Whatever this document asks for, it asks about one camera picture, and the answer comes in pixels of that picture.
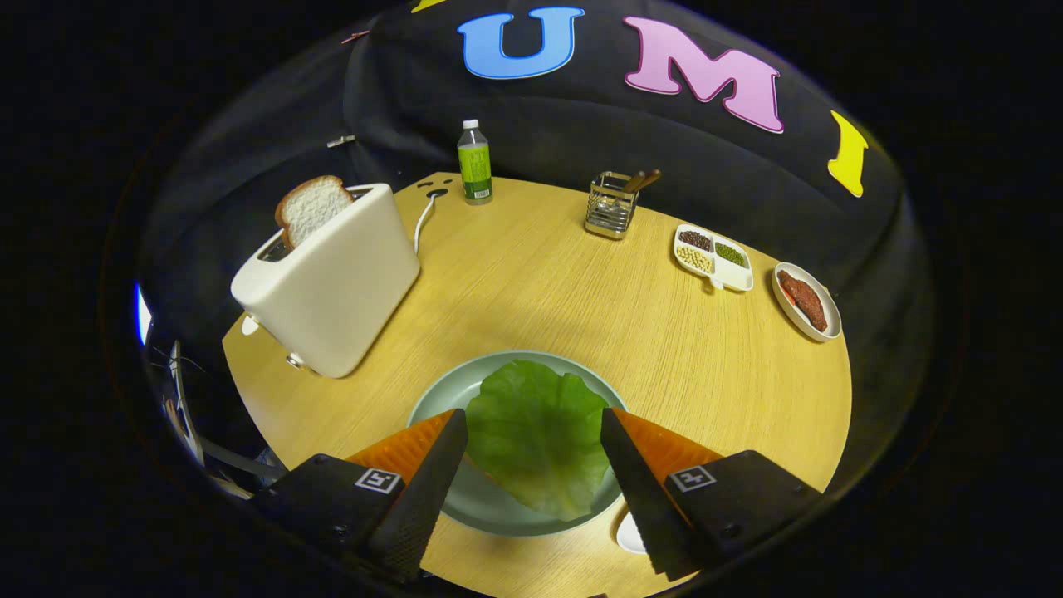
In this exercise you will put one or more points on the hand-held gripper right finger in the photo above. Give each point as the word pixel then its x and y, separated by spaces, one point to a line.
pixel 639 490

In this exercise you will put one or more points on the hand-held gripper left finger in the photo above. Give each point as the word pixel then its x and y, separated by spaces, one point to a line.
pixel 428 490

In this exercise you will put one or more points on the white bread slice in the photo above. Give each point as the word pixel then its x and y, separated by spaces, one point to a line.
pixel 314 212

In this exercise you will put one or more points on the white square plate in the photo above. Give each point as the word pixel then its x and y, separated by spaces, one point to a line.
pixel 629 536

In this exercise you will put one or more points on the round grey-green plate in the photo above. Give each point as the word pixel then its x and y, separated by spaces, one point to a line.
pixel 448 386

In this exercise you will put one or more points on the green lettuce leaf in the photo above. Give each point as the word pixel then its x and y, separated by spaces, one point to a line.
pixel 536 440

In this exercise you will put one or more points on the white toaster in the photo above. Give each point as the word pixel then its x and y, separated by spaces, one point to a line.
pixel 332 291

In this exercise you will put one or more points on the white divided dish of beans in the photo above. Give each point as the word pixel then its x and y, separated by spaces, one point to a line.
pixel 739 278

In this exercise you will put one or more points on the round white meat plate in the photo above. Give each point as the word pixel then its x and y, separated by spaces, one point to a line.
pixel 822 328

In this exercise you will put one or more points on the red meat slice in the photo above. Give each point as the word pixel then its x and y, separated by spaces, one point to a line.
pixel 804 301

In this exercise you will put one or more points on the brown wooden utensil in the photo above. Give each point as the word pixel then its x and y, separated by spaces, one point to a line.
pixel 634 181
pixel 649 178

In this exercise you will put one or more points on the green label drink bottle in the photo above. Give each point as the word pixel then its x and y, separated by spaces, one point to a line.
pixel 475 166

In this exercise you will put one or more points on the silver metal clip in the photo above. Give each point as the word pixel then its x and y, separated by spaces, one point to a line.
pixel 340 140

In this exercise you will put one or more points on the black backdrop cloth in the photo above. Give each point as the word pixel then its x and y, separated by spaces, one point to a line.
pixel 581 133

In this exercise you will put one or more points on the pink clip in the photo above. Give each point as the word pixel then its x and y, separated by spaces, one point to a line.
pixel 355 36

